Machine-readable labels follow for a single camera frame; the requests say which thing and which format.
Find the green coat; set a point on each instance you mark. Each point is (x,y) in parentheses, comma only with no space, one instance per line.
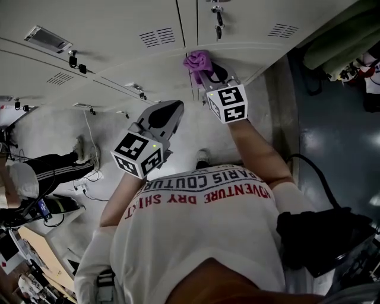
(341,35)

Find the person's right forearm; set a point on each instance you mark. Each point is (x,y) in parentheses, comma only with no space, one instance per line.
(258,154)

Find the person's chin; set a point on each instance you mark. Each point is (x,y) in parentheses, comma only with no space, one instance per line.
(231,285)

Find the person's left forearm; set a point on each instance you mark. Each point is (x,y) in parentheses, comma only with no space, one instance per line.
(121,199)

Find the black waist pouch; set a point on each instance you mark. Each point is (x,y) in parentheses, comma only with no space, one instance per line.
(323,240)

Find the white power strip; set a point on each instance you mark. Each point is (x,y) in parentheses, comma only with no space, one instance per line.
(80,187)

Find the white printed t-shirt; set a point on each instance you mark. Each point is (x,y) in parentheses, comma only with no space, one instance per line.
(193,237)

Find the hanging locker keys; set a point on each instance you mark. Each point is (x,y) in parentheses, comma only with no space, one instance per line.
(218,29)

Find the person's sneaker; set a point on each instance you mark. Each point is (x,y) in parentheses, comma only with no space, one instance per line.
(203,157)

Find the black office chair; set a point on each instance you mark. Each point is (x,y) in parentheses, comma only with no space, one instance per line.
(6,139)

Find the grey metal locker door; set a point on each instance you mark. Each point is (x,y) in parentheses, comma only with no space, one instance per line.
(258,59)

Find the beige metal locker unit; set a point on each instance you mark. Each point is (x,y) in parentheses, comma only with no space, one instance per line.
(118,17)

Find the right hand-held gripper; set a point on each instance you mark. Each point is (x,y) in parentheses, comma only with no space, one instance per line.
(228,102)

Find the purple wiping cloth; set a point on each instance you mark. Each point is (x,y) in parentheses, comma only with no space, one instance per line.
(197,60)

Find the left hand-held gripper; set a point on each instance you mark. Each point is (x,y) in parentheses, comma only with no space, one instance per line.
(136,154)

